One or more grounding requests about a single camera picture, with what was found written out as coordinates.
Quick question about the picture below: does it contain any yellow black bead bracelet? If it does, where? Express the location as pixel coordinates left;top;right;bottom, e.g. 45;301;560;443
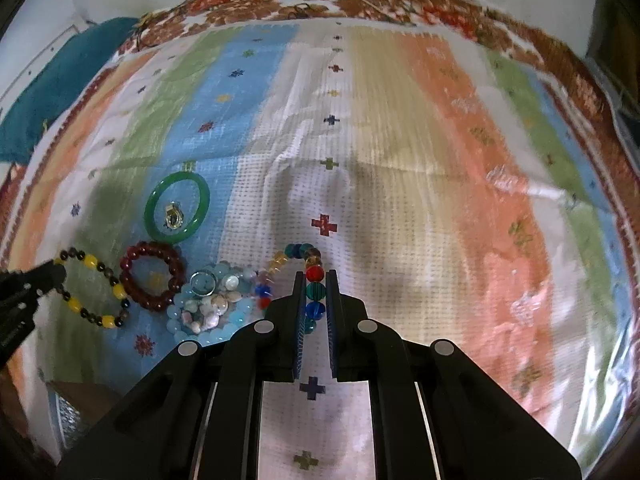
52;246;132;330

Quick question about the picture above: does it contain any light blue bead bracelet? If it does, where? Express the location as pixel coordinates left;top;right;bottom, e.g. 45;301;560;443
166;260;262;348

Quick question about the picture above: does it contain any dark red bead bracelet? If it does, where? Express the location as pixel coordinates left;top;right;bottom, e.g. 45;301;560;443
118;240;188;312

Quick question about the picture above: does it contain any multicolour bead bracelet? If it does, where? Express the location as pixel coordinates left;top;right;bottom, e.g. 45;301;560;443
252;242;329;335

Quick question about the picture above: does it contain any green jade bangle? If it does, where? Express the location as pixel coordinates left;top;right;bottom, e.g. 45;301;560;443
143;171;210;245

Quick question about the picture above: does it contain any silver metal tin box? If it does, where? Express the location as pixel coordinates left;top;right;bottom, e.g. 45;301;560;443
46;380;122;456

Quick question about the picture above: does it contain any teal pillow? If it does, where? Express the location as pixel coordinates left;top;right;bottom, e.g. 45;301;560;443
1;18;137;166

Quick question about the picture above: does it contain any striped colourful woven mat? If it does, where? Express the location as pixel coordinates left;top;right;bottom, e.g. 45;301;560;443
1;20;639;474

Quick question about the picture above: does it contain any silver ring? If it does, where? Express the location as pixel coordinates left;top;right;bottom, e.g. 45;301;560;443
188;268;217;296

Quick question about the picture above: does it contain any gold ring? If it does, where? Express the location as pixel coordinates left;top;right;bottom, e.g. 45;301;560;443
162;201;186;232

